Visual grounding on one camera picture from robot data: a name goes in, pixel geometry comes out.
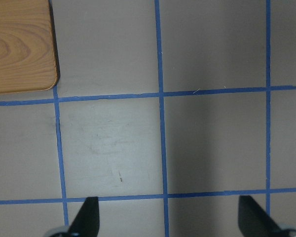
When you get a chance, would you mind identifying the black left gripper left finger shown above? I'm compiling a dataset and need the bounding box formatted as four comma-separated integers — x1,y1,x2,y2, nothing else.
45,197,99,237

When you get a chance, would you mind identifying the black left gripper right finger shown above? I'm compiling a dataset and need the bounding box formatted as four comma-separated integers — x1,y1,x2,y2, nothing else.
238,195,296,237

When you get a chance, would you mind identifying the wooden tray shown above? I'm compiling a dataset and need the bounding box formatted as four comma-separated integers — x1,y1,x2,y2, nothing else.
0,0,59,94

